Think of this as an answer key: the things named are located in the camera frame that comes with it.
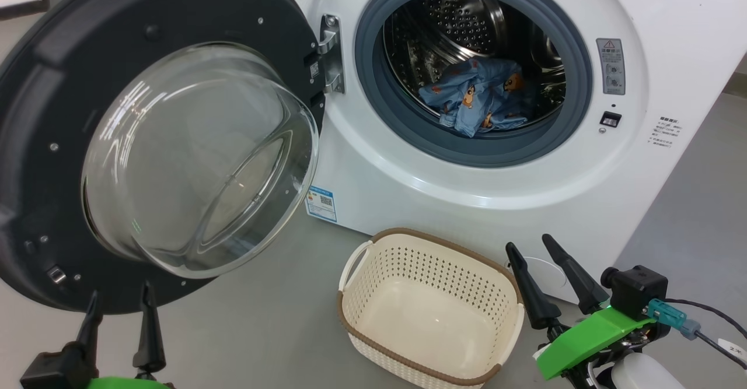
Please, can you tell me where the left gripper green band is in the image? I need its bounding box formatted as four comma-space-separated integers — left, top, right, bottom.
76, 281, 174, 389

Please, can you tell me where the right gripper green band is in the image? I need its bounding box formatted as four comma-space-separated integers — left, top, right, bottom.
505, 234, 672, 381

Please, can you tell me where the blue bear-print garment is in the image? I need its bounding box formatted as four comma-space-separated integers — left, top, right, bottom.
418, 57, 529, 139

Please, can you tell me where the black washing machine door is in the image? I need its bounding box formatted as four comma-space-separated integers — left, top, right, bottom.
0, 0, 327, 316

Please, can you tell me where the cream perforated laundry basket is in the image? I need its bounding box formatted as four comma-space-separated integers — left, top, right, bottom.
337, 227, 526, 389

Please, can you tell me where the white front-load washing machine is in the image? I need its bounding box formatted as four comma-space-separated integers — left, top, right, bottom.
261, 0, 747, 306

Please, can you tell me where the metal door hinge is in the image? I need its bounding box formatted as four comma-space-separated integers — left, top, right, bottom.
317, 14, 347, 96

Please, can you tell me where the grey warning label sticker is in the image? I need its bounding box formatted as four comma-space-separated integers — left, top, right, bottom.
596, 38, 627, 96

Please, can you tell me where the blue energy label sticker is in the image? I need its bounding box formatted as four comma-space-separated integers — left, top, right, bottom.
304, 185, 338, 223

